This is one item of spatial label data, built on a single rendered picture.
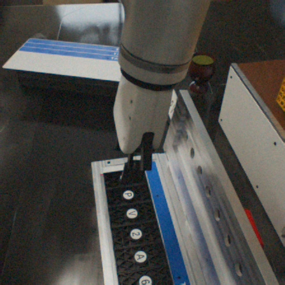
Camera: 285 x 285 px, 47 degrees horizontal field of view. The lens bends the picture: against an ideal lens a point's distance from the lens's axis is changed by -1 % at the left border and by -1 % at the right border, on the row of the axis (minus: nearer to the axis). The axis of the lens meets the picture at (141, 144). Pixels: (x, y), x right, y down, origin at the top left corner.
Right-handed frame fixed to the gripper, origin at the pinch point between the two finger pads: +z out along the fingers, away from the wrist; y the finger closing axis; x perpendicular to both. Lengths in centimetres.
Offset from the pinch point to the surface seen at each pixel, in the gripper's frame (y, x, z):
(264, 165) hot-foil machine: -7.3, 32.7, 10.0
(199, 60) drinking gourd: -50, 31, 10
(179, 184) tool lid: -8.3, 15.3, 16.9
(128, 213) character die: -4.9, 4.4, 22.2
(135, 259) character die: 5.5, 4.3, 22.3
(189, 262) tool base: 7.5, 14.3, 21.3
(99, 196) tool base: -11.0, -0.8, 24.3
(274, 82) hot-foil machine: -22.8, 37.6, -1.2
